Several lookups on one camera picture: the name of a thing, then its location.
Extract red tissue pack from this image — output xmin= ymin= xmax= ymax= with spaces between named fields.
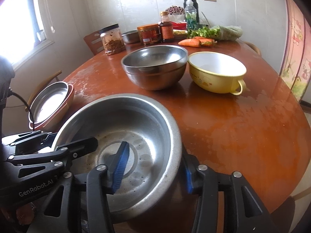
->
xmin=170 ymin=15 xmax=187 ymax=31

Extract red label jar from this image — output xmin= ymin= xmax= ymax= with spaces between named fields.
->
xmin=137 ymin=23 xmax=163 ymax=46

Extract black cable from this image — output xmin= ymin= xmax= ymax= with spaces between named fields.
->
xmin=8 ymin=91 xmax=33 ymax=127

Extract deep steel bowl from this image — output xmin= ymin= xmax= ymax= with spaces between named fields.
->
xmin=121 ymin=45 xmax=189 ymax=91

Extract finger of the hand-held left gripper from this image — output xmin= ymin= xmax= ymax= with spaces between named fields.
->
xmin=7 ymin=136 xmax=99 ymax=175
xmin=1 ymin=130 xmax=57 ymax=154

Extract window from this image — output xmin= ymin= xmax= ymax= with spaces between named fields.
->
xmin=0 ymin=0 xmax=48 ymax=66

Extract wide steel bowl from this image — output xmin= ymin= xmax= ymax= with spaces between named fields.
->
xmin=50 ymin=93 xmax=192 ymax=224

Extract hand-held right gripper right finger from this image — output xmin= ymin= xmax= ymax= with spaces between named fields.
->
xmin=181 ymin=146 xmax=273 ymax=233

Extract shallow steel plate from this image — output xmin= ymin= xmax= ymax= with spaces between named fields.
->
xmin=30 ymin=81 xmax=71 ymax=124

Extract orange bear-shaped plate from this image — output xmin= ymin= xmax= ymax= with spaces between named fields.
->
xmin=28 ymin=84 xmax=75 ymax=130

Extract brown sauce bottle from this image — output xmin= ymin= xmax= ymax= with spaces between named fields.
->
xmin=158 ymin=11 xmax=174 ymax=43

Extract pink cartoon door curtain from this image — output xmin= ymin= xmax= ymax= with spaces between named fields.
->
xmin=278 ymin=0 xmax=311 ymax=102

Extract clear jar with black lid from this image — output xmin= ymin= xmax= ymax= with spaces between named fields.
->
xmin=100 ymin=24 xmax=126 ymax=55

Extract large carrot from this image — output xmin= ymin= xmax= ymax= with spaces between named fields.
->
xmin=178 ymin=39 xmax=201 ymax=48

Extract leafy greens in plastic bag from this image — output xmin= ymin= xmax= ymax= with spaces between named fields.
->
xmin=187 ymin=25 xmax=243 ymax=41

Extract small steel bowl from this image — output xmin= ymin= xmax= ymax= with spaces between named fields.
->
xmin=121 ymin=29 xmax=139 ymax=44

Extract clear plastic bottle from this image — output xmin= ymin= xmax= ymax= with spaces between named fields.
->
xmin=185 ymin=3 xmax=198 ymax=31

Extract slatted wooden chair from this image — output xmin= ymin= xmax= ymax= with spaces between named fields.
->
xmin=83 ymin=30 xmax=105 ymax=56

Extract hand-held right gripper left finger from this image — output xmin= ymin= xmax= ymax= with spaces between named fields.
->
xmin=40 ymin=141 xmax=130 ymax=233

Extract yellow bowl with handle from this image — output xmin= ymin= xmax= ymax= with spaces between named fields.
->
xmin=188 ymin=51 xmax=247 ymax=96

